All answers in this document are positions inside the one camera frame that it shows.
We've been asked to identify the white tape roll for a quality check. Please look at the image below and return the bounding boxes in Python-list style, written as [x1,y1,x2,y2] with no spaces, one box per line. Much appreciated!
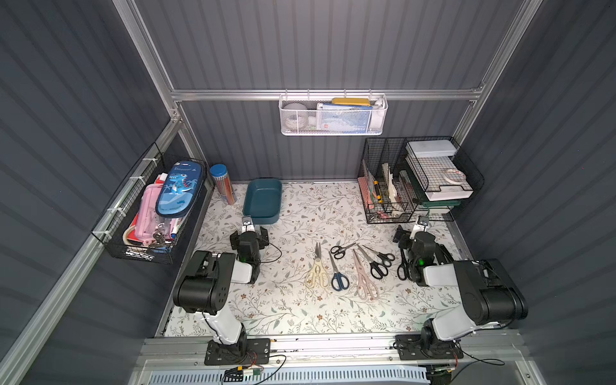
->
[282,103,308,131]

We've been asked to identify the coloured pencil tube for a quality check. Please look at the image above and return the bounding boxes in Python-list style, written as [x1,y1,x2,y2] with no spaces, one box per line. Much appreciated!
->
[210,164,236,205]

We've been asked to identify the cream kitchen scissors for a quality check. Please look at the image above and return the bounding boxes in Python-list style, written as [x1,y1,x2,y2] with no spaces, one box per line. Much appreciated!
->
[305,242,328,289]

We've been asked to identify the blue dinosaur pencil case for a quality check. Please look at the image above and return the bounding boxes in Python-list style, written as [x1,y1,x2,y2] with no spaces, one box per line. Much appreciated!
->
[156,160,204,218]

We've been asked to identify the small black scissors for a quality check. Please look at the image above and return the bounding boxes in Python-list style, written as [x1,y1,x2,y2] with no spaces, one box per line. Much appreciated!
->
[330,242,356,260]

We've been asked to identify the teal plastic storage box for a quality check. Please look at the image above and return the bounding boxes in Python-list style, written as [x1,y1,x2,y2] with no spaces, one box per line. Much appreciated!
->
[243,178,282,226]

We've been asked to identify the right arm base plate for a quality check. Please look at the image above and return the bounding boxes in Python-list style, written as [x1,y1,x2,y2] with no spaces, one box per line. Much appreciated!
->
[393,334,465,361]

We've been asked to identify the blue white packet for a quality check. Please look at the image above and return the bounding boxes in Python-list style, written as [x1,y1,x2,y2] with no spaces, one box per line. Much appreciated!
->
[316,104,372,133]

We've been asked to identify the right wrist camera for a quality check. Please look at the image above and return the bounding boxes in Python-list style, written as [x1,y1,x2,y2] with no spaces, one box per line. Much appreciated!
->
[413,216,430,232]

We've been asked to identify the pink pencil case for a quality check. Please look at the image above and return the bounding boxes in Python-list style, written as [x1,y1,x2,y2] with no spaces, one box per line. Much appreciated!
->
[134,183,163,243]

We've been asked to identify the black wire side basket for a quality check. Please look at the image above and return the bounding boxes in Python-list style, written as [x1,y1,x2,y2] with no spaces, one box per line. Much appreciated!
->
[92,146,208,265]

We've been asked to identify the tape roll on tray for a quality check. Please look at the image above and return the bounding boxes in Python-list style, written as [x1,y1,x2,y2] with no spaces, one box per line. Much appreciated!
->
[443,168,467,185]

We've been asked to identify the pink kitchen scissors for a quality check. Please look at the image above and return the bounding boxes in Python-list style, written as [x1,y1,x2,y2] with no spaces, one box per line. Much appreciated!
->
[353,250,379,301]

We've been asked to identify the black wire desk organizer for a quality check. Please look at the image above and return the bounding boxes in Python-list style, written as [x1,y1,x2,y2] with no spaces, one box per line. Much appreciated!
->
[358,136,484,225]

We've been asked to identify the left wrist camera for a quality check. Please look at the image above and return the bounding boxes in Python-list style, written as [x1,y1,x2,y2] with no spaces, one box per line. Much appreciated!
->
[242,216,255,233]

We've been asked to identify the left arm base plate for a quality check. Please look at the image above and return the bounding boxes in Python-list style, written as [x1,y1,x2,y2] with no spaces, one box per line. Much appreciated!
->
[204,338,271,367]

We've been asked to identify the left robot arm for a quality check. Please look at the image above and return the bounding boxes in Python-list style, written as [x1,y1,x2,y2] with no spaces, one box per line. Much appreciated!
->
[173,228,270,358]

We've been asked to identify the white wire wall basket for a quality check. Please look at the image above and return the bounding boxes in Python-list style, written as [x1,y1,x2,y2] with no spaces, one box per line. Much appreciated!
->
[278,94,389,136]

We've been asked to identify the black handled scissors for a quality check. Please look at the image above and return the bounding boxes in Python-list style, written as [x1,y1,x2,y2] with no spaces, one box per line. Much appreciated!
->
[358,245,391,280]

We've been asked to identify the all black scissors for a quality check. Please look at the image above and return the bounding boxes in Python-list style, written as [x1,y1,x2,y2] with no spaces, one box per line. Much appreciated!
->
[365,246,396,268]

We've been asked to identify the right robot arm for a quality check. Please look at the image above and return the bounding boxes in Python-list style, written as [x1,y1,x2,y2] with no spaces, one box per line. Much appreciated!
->
[393,227,529,360]

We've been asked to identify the blue handled scissors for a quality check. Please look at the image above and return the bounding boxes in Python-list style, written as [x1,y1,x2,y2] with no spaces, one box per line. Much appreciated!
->
[329,252,350,292]

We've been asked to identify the white notebook stack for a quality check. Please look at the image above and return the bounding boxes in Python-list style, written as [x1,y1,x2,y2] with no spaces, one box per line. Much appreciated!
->
[406,140,474,201]

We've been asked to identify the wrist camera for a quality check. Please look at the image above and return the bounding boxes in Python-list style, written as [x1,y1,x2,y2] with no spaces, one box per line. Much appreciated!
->
[413,216,430,232]
[242,216,255,233]

